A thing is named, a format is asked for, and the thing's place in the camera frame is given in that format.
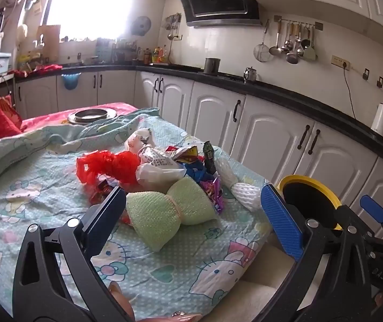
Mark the purple snack wrapper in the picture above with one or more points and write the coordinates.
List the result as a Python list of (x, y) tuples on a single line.
[(213, 192)]

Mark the white foam fruit net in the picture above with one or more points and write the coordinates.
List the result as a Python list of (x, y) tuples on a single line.
[(225, 171), (247, 197)]

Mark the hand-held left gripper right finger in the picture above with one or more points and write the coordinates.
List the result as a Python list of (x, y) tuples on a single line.
[(280, 219)]

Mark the dish rack with jars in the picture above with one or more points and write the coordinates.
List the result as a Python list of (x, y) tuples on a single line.
[(117, 49)]

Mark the blue and white box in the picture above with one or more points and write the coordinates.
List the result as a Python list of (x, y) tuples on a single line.
[(1, 63)]

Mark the group of condiment bottles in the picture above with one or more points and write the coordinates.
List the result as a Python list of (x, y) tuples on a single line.
[(158, 55)]

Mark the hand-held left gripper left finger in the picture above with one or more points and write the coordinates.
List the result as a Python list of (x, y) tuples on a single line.
[(106, 214)]

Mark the blue hanging plastic bag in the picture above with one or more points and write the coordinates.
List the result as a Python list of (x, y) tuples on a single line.
[(70, 81)]

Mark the metal utensil rail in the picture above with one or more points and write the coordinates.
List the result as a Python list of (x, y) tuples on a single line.
[(280, 18)]

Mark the red plastic mesh bag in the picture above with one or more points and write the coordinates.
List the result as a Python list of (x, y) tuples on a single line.
[(111, 166)]

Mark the beige wall socket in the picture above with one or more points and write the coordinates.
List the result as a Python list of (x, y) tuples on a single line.
[(341, 62)]

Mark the small red snack wrapper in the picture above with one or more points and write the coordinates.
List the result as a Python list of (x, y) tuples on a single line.
[(99, 191)]

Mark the yellow-rimmed black trash bin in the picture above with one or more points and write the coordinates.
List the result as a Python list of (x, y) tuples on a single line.
[(307, 204)]

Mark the black kitchen countertop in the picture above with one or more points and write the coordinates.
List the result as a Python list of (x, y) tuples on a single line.
[(295, 95)]

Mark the person's left hand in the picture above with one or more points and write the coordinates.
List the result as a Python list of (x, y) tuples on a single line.
[(121, 300)]

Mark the metal cup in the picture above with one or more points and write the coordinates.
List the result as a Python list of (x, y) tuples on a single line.
[(211, 66)]

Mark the white printed package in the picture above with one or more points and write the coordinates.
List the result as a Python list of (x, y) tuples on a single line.
[(159, 167)]

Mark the black range hood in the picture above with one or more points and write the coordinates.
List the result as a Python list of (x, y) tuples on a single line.
[(218, 0)]

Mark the small hanging kitchen tools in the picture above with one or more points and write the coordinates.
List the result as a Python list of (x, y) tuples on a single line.
[(173, 23)]

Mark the pink printed blanket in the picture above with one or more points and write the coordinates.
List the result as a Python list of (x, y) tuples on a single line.
[(43, 118)]

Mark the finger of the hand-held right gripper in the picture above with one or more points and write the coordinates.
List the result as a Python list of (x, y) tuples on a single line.
[(374, 209)]

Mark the blue snack wrapper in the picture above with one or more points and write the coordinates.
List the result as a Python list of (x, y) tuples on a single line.
[(195, 172)]

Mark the row of hanging metal utensils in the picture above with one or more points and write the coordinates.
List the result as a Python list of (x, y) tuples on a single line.
[(293, 55)]

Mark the small metal teapot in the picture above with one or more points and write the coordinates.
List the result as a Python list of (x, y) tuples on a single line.
[(250, 74)]

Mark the light blue cat-print blanket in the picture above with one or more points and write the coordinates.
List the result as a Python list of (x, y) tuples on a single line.
[(178, 268)]

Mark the small black wall hook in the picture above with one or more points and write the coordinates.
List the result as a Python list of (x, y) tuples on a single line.
[(381, 81), (366, 73)]

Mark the white lower kitchen cabinets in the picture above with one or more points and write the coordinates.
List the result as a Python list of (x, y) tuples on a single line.
[(211, 110)]

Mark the dark green snack wrapper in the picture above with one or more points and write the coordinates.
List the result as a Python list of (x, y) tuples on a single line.
[(209, 156)]

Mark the white plastic bag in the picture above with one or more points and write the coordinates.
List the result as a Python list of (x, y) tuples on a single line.
[(137, 139)]

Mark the round metal basin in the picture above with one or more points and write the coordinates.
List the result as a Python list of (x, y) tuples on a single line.
[(92, 114)]

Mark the kitchen window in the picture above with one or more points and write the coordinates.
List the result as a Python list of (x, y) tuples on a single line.
[(87, 3)]

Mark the red cloth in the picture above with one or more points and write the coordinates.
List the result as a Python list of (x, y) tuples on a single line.
[(40, 70)]

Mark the round metal lid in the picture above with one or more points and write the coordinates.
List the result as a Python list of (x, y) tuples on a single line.
[(141, 26)]

